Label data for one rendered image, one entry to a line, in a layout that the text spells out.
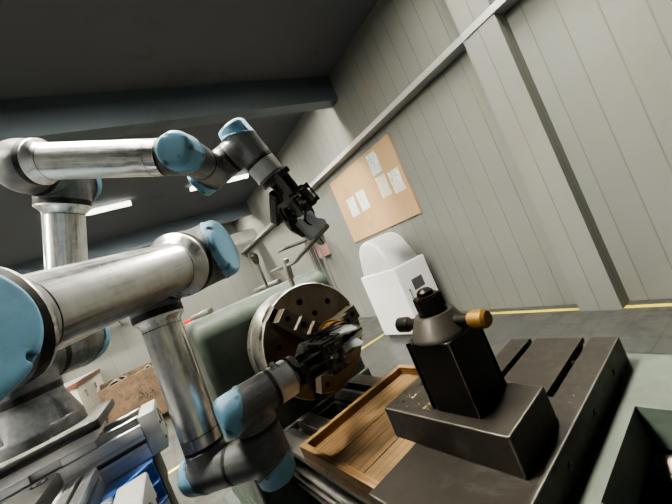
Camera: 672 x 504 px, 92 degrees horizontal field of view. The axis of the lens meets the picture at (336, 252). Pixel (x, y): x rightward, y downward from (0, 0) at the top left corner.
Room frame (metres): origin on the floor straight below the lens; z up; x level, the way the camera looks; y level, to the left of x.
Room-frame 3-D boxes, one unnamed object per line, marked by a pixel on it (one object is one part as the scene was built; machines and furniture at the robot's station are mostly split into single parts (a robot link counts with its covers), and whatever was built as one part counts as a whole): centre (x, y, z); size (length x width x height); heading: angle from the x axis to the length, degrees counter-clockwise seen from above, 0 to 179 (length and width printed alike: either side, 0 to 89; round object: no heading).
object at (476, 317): (0.40, -0.12, 1.14); 0.04 x 0.02 x 0.02; 36
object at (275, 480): (0.61, 0.28, 0.98); 0.11 x 0.08 x 0.11; 80
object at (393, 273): (4.12, -0.58, 0.64); 0.72 x 0.60 x 1.28; 30
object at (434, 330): (0.44, -0.09, 1.14); 0.08 x 0.08 x 0.03
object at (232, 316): (1.26, 0.42, 1.06); 0.59 x 0.48 x 0.39; 36
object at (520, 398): (0.46, -0.07, 1.00); 0.20 x 0.10 x 0.05; 36
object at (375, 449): (0.72, 0.02, 0.89); 0.36 x 0.30 x 0.04; 126
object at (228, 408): (0.61, 0.26, 1.08); 0.11 x 0.08 x 0.09; 124
